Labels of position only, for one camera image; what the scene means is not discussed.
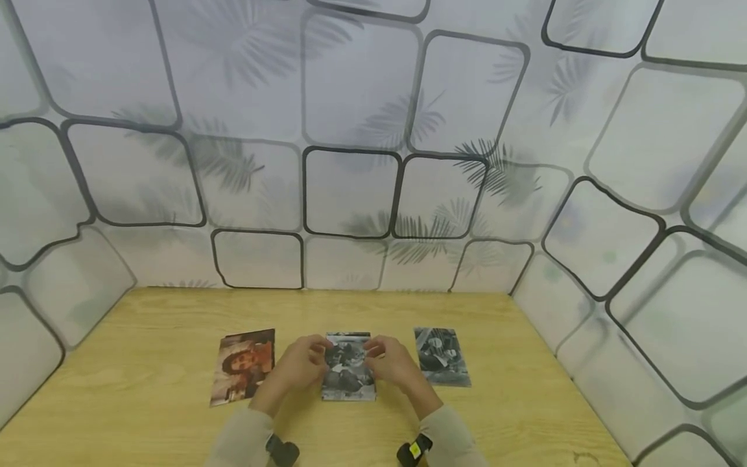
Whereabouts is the person's left hand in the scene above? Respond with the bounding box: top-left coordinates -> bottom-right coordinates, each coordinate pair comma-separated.
269,335 -> 334,392

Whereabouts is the person's right hand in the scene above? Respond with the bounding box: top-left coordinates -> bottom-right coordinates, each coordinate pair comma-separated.
365,335 -> 422,394

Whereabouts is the black and white photo stack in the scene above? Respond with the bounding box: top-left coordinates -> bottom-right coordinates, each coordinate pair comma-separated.
321,332 -> 377,401

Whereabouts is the person's left forearm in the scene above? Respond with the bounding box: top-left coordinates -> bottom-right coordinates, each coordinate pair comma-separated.
204,379 -> 302,467

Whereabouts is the person's right forearm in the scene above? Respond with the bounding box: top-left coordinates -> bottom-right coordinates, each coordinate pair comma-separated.
401,379 -> 488,467

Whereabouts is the brown toned portrait photo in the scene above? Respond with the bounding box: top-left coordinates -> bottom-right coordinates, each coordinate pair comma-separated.
210,328 -> 276,407

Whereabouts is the black wrist band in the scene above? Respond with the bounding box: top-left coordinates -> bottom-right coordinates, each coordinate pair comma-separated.
397,433 -> 434,467
265,433 -> 301,467

